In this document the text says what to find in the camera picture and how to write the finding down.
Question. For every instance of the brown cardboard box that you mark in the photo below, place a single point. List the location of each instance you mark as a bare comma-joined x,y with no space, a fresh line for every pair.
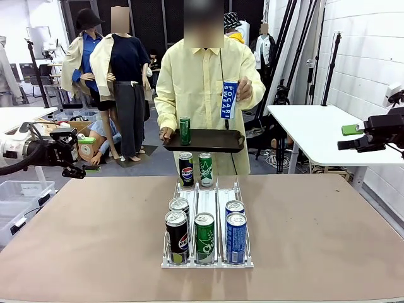
82,126

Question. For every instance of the white can dispenser rack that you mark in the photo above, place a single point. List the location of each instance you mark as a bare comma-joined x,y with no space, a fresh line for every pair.
206,195

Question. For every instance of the person's right hand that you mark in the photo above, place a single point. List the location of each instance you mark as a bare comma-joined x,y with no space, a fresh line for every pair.
166,133

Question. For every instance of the black tripod legs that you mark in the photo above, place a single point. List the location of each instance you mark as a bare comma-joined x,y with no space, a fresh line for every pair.
293,38

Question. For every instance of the clear storage bin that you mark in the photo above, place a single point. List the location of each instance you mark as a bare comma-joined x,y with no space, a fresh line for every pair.
9,221
28,189

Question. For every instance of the person's left forearm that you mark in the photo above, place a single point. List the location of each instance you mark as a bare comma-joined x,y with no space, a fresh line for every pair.
257,98

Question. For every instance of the clear floor bins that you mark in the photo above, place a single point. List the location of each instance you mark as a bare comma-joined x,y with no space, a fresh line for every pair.
75,115

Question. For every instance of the mannequin with navy top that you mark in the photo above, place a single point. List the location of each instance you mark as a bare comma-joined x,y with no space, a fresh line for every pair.
126,63

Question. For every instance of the black serving tray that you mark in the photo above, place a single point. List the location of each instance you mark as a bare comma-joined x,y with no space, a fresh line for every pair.
214,140

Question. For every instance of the black tripod stand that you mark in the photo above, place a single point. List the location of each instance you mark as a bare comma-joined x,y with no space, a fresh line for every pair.
34,66

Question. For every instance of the mannequin in grey hoodie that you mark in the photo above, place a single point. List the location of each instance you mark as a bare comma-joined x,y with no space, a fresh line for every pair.
6,72

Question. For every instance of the person's right forearm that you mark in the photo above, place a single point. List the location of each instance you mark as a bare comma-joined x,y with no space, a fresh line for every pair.
165,115

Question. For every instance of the black Pepsi can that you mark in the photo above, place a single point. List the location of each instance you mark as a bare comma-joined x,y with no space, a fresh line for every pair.
177,236
186,170
179,203

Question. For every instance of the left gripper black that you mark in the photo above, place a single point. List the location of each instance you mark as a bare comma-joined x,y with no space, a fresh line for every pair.
61,148

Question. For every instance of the mannequin with black hat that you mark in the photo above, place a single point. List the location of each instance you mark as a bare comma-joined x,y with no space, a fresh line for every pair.
88,47

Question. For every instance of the person's left hand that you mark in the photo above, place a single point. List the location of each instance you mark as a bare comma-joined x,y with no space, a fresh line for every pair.
245,90

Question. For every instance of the person in yellow shirt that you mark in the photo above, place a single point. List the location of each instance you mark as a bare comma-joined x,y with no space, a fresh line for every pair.
195,82

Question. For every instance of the black light stand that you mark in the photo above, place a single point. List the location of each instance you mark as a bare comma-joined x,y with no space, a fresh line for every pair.
331,69

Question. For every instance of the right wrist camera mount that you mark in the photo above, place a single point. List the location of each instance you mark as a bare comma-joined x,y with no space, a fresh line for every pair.
391,93

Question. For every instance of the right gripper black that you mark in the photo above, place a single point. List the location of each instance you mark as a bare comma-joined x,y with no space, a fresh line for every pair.
385,129

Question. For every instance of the black camera tripod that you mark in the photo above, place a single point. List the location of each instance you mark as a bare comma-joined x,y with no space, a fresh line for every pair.
281,94

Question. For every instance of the seated background person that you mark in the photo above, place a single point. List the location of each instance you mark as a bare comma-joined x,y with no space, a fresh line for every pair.
154,60

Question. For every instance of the mannequin in yellow hoodie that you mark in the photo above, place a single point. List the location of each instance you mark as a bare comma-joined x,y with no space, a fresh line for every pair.
233,22

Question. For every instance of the blue Pocari Sweat can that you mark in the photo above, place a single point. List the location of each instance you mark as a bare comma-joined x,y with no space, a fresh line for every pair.
235,205
236,236
228,101

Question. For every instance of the white side table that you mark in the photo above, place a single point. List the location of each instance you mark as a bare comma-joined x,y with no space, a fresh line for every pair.
309,135
19,115

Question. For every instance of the green Chilsung cider can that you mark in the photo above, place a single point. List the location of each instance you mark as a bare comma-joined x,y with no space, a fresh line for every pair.
204,236
185,132
205,170

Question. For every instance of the crouching figure in denim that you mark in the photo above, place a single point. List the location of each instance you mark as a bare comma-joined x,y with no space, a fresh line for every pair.
104,135

